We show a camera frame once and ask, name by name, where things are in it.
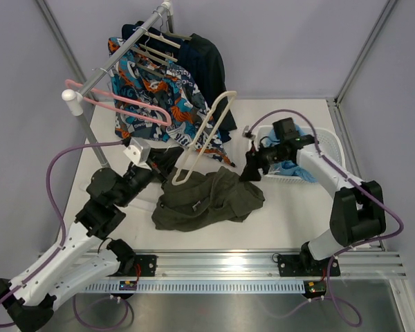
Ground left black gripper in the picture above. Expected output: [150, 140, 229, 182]
[116, 147, 184, 208]

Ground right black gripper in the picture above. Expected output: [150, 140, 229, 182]
[239, 139, 287, 183]

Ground beige wooden hanger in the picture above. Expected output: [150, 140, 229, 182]
[154, 29, 192, 41]
[149, 34, 181, 49]
[171, 90, 238, 187]
[131, 44, 177, 65]

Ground light blue shorts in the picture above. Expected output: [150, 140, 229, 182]
[261, 129, 317, 183]

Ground olive green shorts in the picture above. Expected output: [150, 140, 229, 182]
[151, 167, 265, 232]

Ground patterned colourful shorts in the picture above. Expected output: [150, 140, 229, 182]
[111, 49, 234, 166]

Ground pink hanger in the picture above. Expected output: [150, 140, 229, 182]
[64, 78, 172, 127]

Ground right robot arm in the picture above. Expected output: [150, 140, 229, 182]
[239, 118, 386, 275]

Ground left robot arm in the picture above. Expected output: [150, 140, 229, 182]
[0, 159, 172, 331]

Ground navy blue shorts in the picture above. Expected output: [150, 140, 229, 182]
[122, 21, 231, 142]

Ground white perforated plastic basket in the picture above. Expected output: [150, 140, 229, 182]
[253, 125, 346, 184]

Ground metal clothes rack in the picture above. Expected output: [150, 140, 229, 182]
[62, 1, 173, 167]

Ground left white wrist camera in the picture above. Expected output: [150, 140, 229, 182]
[123, 138, 151, 170]

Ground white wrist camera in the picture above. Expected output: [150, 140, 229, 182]
[242, 125, 255, 140]
[123, 138, 151, 170]

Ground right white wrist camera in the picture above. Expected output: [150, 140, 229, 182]
[242, 125, 255, 140]

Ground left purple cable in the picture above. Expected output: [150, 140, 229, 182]
[0, 138, 132, 328]

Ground purple cable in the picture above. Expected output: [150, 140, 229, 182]
[0, 138, 132, 328]
[247, 109, 405, 250]

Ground aluminium mounting rail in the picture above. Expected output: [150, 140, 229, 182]
[37, 250, 407, 295]

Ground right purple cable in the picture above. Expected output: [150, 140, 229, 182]
[247, 109, 405, 250]

